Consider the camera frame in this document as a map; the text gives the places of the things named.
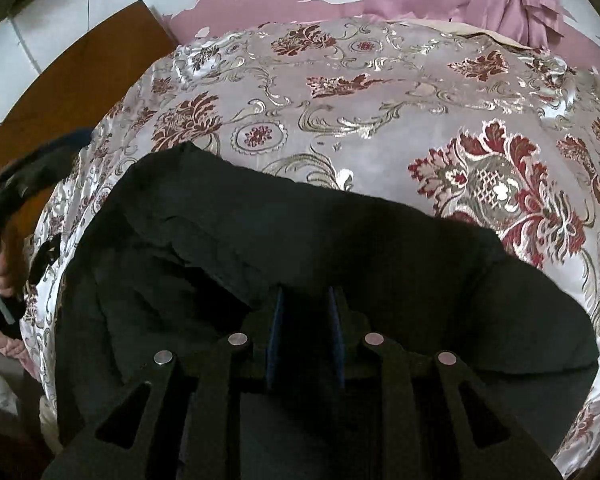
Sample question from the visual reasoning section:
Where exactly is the large black jacket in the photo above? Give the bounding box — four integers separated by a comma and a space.
55, 144, 598, 479

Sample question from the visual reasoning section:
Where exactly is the floral satin bedspread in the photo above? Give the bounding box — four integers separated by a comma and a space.
21, 18, 600, 476

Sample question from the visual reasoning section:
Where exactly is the brown wooden headboard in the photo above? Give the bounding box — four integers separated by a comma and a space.
0, 0, 179, 241

